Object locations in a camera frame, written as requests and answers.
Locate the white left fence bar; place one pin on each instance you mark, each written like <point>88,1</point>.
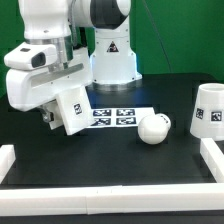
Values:
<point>7,158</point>

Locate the white square lamp base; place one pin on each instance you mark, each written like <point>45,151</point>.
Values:
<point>72,110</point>

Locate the white lamp shade with markers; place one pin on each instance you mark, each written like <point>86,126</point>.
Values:
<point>208,116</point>

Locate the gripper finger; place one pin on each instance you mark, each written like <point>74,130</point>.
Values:
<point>48,112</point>

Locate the white right fence bar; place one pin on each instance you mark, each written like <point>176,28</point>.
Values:
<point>213,157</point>

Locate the white fence bar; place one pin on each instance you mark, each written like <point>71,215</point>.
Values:
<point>7,158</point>
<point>213,157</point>
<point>115,199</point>

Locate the marker sheet on table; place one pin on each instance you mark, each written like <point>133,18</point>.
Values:
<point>119,117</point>

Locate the white front fence bar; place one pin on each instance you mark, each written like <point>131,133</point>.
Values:
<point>115,199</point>

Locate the white lamp bulb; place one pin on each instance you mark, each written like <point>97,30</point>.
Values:
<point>153,129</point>

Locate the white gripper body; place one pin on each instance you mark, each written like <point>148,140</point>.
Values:
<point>30,89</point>

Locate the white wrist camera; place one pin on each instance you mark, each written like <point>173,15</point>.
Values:
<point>30,57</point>

